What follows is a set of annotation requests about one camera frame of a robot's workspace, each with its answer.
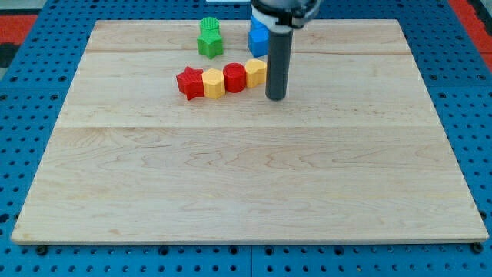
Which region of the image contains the wooden board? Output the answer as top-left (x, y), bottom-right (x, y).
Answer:
top-left (12, 19), bottom-right (489, 245)

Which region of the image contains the blue block front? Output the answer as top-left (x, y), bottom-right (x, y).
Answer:
top-left (248, 28), bottom-right (269, 58)

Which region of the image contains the green star block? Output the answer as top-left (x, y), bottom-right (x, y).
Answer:
top-left (197, 33), bottom-right (224, 59)

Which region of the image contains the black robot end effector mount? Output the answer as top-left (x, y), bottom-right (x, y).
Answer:
top-left (251, 0), bottom-right (321, 29)

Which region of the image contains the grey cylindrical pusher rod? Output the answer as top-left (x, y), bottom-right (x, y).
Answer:
top-left (265, 30), bottom-right (293, 101)

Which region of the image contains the yellow hexagon block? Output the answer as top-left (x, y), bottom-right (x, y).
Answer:
top-left (201, 68), bottom-right (225, 99)

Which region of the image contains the blue block rear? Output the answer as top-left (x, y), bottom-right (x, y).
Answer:
top-left (250, 15), bottom-right (268, 31)

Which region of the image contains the green cylinder block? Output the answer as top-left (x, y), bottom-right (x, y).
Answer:
top-left (199, 17), bottom-right (220, 35)

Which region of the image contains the red star block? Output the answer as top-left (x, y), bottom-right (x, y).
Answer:
top-left (176, 66), bottom-right (204, 100)

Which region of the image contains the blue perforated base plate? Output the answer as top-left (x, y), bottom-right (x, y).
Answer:
top-left (1, 0), bottom-right (491, 276)

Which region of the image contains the yellow heart block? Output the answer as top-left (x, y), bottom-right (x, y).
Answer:
top-left (245, 59), bottom-right (267, 88)

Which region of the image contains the blue block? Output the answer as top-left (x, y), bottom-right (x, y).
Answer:
top-left (250, 15), bottom-right (268, 31)
top-left (248, 28), bottom-right (269, 58)

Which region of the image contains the red cylinder block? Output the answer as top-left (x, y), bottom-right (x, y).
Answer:
top-left (223, 62), bottom-right (246, 93)

